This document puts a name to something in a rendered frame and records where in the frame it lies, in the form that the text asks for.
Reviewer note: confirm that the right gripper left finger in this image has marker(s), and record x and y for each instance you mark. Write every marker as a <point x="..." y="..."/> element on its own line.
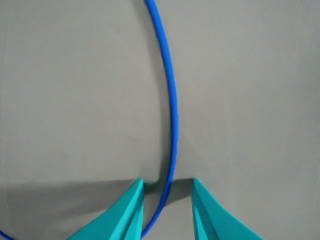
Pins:
<point x="115" y="222"/>

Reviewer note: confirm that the blue cable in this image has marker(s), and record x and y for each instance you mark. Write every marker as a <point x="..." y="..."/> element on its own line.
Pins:
<point x="173" y="105"/>

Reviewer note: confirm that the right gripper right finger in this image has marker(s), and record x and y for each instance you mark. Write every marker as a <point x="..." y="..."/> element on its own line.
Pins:
<point x="218" y="223"/>

